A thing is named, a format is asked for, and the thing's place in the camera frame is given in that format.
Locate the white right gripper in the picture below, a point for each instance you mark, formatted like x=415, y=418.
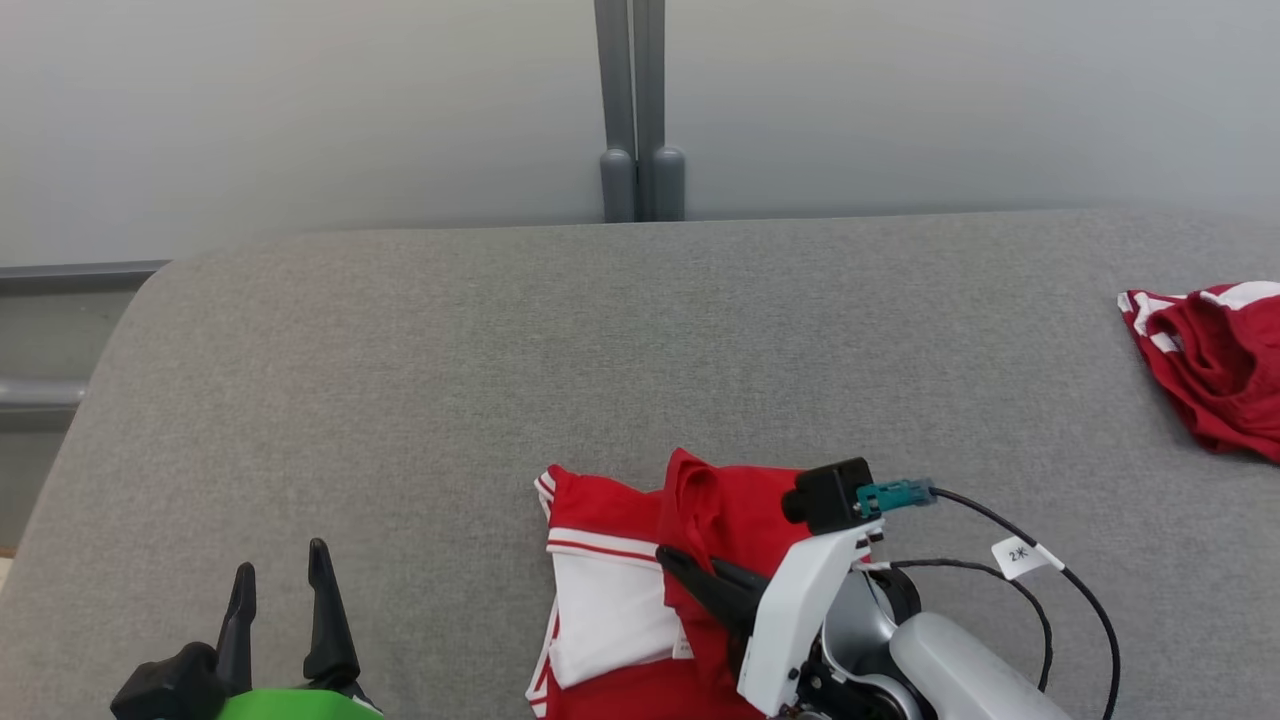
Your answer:
x=800, y=610

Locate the red and white numbered jersey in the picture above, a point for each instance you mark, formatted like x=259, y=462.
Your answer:
x=600, y=510

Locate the red shorts with white stripe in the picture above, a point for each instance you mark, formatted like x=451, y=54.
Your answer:
x=1220, y=380

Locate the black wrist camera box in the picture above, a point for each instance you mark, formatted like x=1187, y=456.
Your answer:
x=830, y=495

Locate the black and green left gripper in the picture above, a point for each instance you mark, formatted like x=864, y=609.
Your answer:
x=250, y=705

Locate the grey horizontal frame rail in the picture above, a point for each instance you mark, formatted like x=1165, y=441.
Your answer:
x=70, y=277

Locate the white and grey right robot arm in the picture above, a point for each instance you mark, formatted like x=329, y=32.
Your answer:
x=960, y=670

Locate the grey metal partition post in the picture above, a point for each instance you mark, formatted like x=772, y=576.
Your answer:
x=640, y=100

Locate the grey horizontal metal tube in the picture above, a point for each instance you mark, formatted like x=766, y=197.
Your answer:
x=40, y=394

